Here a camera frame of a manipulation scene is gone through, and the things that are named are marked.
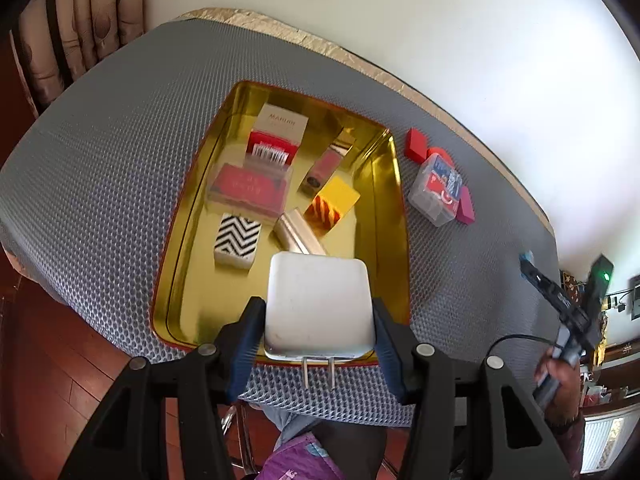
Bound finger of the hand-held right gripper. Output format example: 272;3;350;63
520;252;592;332

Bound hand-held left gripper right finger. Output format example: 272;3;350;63
371;297;573;480

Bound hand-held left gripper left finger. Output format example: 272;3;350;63
57;296;266;480

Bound red tin box gold inside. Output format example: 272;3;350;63
149;80;412;368

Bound white charger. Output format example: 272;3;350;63
263;252;377;390

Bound black white chevron box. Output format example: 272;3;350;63
213;212;264;274

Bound pink block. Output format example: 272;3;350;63
454;185;476;225

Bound long beige box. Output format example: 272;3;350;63
273;208;329;257

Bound clear box blue red cards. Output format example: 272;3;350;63
407;152;464;229

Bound yellow red striped box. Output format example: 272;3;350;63
304;175;362;237

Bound clear box red contents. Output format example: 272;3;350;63
207;159;294;219

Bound gold red slim box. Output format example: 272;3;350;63
299;135;356;197

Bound red square block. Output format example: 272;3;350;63
404;128;430;164

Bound brown red carton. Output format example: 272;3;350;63
247;103;309;166

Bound person's right forearm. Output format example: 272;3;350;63
546;412;590;478

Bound person's right hand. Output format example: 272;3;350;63
534;350;585;427

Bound person's grey trouser leg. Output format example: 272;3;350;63
257;402;391;480

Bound purple garment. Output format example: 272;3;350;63
262;432;348;480

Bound beige leaf print curtain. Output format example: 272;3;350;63
10;0;148;121

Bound black cable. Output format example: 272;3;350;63
487;334;559;362

